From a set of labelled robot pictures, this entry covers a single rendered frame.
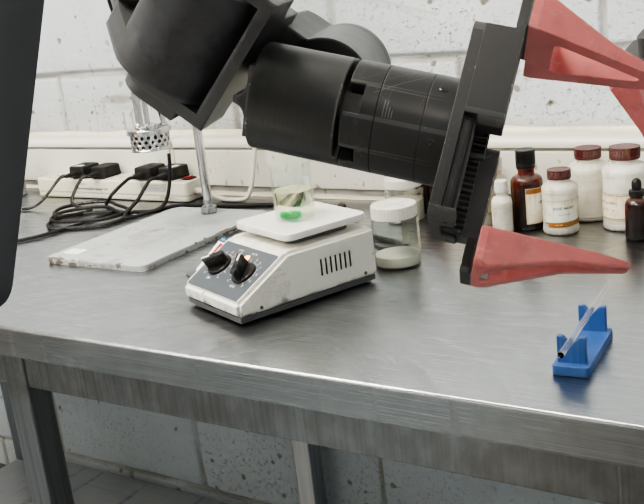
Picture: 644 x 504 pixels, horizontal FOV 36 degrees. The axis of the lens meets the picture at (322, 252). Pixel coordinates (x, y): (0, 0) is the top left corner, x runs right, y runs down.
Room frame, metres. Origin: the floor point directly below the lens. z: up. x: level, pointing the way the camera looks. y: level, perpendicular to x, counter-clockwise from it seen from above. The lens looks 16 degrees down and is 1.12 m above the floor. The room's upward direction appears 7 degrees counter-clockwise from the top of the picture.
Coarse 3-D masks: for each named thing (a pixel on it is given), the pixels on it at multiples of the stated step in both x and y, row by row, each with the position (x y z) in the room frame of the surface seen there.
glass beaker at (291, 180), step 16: (272, 160) 1.17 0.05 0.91; (288, 160) 1.18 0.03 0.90; (304, 160) 1.17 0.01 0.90; (272, 176) 1.14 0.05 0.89; (288, 176) 1.13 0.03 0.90; (304, 176) 1.14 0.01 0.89; (272, 192) 1.15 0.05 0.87; (288, 192) 1.13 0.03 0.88; (304, 192) 1.13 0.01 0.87; (288, 208) 1.13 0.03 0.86; (304, 208) 1.13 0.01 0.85
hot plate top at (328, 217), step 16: (320, 208) 1.19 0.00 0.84; (336, 208) 1.18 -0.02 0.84; (240, 224) 1.16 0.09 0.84; (256, 224) 1.14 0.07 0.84; (272, 224) 1.14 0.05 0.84; (288, 224) 1.13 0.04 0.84; (304, 224) 1.12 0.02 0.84; (320, 224) 1.11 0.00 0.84; (336, 224) 1.12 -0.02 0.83; (288, 240) 1.08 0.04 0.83
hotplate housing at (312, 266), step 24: (240, 240) 1.16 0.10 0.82; (264, 240) 1.13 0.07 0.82; (312, 240) 1.11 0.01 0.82; (336, 240) 1.11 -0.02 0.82; (360, 240) 1.13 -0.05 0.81; (288, 264) 1.07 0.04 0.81; (312, 264) 1.09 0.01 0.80; (336, 264) 1.11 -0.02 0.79; (360, 264) 1.13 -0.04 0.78; (192, 288) 1.12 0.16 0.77; (264, 288) 1.05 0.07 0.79; (288, 288) 1.07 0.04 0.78; (312, 288) 1.09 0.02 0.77; (336, 288) 1.11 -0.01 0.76; (216, 312) 1.08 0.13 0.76; (240, 312) 1.03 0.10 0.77; (264, 312) 1.05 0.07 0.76
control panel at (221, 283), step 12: (228, 252) 1.14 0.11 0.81; (240, 252) 1.12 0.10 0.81; (252, 252) 1.11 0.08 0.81; (264, 252) 1.10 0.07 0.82; (204, 264) 1.15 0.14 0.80; (264, 264) 1.07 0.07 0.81; (204, 276) 1.12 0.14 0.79; (216, 276) 1.11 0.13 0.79; (228, 276) 1.09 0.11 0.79; (252, 276) 1.06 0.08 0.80; (204, 288) 1.10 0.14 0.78; (216, 288) 1.08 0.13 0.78; (228, 288) 1.07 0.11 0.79; (240, 288) 1.05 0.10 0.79
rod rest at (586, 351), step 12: (600, 312) 0.87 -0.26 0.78; (588, 324) 0.88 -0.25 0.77; (600, 324) 0.87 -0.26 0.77; (564, 336) 0.81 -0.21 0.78; (588, 336) 0.87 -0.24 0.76; (600, 336) 0.86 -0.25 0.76; (612, 336) 0.88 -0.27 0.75; (576, 348) 0.81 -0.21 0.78; (588, 348) 0.84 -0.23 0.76; (600, 348) 0.83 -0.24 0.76; (564, 360) 0.81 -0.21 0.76; (576, 360) 0.81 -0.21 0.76; (588, 360) 0.81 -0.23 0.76; (552, 372) 0.81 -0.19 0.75; (564, 372) 0.80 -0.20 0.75; (576, 372) 0.80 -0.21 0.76; (588, 372) 0.80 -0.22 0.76
